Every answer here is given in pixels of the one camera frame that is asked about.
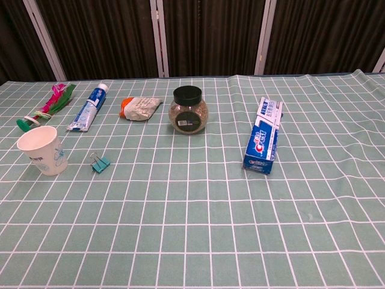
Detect blue white toothpaste tube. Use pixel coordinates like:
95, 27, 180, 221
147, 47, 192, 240
66, 83, 109, 132

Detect pink green feather shuttlecock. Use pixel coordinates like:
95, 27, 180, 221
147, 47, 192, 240
16, 83, 77, 132

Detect white partition frame post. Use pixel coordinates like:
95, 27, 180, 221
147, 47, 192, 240
150, 0, 170, 78
254, 0, 277, 75
372, 48, 385, 73
23, 0, 67, 81

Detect teal binder clip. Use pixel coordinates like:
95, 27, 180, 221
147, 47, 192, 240
89, 152, 111, 175

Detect silver orange snack packet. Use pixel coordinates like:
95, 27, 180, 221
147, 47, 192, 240
119, 96, 163, 122

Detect dark pleated curtain panel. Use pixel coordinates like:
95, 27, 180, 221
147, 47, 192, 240
34, 0, 160, 81
162, 0, 268, 78
0, 0, 58, 87
264, 0, 385, 75

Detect green white-grid tablecloth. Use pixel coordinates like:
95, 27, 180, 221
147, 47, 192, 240
0, 69, 385, 289

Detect round glass jar black lid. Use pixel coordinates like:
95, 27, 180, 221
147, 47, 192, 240
168, 85, 208, 134

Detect white round container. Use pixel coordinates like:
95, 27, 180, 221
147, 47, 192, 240
16, 125, 69, 176

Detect blue Crest toothpaste box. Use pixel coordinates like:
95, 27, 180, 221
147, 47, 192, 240
242, 96, 285, 175

